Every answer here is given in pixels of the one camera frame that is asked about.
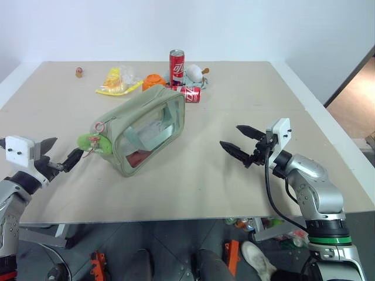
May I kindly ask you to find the white round plush toy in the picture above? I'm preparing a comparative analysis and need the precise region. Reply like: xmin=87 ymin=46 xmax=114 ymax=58
xmin=185 ymin=64 xmax=204 ymax=83

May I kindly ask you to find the grey blue cloth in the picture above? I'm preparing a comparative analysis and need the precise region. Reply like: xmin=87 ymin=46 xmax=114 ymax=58
xmin=163 ymin=69 xmax=210 ymax=90

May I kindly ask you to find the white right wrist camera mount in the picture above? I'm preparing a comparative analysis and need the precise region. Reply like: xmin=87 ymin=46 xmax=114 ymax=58
xmin=265 ymin=118 xmax=291 ymax=170

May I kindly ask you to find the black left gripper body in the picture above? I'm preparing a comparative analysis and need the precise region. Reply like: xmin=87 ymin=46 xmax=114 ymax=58
xmin=29 ymin=142 xmax=64 ymax=184

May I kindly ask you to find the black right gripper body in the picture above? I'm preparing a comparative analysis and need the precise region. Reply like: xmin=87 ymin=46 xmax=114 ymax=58
xmin=248 ymin=132 xmax=278 ymax=167

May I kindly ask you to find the green transparent pouch bag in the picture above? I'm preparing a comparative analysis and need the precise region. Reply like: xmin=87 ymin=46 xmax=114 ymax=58
xmin=95 ymin=84 xmax=186 ymax=179

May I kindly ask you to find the white shoe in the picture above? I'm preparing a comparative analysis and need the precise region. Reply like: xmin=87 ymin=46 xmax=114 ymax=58
xmin=240 ymin=240 xmax=278 ymax=281

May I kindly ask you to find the clear plastic bag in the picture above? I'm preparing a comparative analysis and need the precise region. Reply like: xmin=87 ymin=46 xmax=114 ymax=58
xmin=118 ymin=64 xmax=142 ymax=85

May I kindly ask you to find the dark door frame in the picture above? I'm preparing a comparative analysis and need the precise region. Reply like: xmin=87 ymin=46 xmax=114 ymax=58
xmin=323 ymin=43 xmax=375 ymax=108

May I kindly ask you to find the orange plastic bowl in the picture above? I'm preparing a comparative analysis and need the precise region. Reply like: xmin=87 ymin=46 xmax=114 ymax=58
xmin=142 ymin=74 xmax=169 ymax=92

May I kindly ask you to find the orange black clamp tool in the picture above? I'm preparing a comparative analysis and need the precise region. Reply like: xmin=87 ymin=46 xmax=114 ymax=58
xmin=224 ymin=239 xmax=240 ymax=276
xmin=90 ymin=250 xmax=107 ymax=276

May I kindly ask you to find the tall red cola can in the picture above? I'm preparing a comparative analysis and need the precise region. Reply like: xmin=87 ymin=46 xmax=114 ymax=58
xmin=169 ymin=49 xmax=186 ymax=87

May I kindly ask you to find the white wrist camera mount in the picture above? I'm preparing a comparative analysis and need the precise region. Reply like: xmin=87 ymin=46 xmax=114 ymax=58
xmin=5 ymin=135 xmax=36 ymax=170
xmin=265 ymin=118 xmax=291 ymax=170

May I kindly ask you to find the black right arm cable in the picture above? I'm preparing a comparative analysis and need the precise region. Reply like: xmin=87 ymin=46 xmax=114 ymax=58
xmin=263 ymin=133 xmax=308 ymax=232

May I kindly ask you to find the white table frame bracket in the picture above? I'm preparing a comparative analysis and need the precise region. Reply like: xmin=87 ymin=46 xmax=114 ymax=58
xmin=248 ymin=217 xmax=309 ymax=243
xmin=18 ymin=223 xmax=74 ymax=250

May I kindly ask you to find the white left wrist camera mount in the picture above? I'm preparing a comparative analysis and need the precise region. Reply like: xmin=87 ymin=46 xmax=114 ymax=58
xmin=5 ymin=135 xmax=36 ymax=170

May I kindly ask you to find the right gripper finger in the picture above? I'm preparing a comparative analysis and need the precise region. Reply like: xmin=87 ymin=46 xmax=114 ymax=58
xmin=236 ymin=125 xmax=267 ymax=142
xmin=219 ymin=140 xmax=253 ymax=169

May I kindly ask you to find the yellow snack bag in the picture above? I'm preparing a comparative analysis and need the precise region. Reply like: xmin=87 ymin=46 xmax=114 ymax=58
xmin=94 ymin=66 xmax=145 ymax=96

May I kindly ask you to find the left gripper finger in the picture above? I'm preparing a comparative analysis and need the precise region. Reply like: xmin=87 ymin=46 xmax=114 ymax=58
xmin=40 ymin=136 xmax=58 ymax=159
xmin=60 ymin=148 xmax=84 ymax=173

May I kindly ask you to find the dark grey rounded shape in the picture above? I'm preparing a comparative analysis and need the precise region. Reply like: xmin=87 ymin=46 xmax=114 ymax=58
xmin=192 ymin=248 xmax=233 ymax=281

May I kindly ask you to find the red white packet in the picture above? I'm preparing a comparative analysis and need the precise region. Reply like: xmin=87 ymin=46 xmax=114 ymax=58
xmin=275 ymin=229 xmax=310 ymax=249

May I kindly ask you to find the short red cola can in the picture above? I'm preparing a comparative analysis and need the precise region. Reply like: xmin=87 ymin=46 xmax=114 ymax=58
xmin=171 ymin=85 xmax=203 ymax=104

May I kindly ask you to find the green plush zipper charm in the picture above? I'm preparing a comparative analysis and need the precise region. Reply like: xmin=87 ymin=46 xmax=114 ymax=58
xmin=76 ymin=132 xmax=113 ymax=156

